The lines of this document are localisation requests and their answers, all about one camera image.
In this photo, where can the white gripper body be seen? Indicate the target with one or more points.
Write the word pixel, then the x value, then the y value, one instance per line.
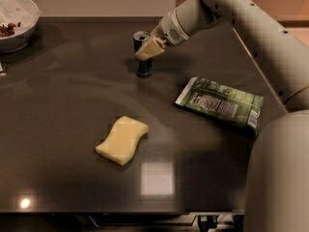
pixel 169 29

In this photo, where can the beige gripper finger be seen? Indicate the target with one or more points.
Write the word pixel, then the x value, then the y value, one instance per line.
pixel 150 47

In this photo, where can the redbull can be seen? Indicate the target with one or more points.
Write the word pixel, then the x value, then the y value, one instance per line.
pixel 144 68

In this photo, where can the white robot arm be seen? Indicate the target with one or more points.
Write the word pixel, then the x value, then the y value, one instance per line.
pixel 277 186

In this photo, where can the green snack bag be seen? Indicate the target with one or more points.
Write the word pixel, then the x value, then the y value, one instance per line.
pixel 221 102

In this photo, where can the yellow sponge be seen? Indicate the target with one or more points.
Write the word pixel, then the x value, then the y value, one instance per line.
pixel 121 142

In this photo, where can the white bowl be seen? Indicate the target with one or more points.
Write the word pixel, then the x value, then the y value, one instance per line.
pixel 25 12

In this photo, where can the red fruit in bowl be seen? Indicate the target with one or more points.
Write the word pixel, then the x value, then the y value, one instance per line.
pixel 8 30

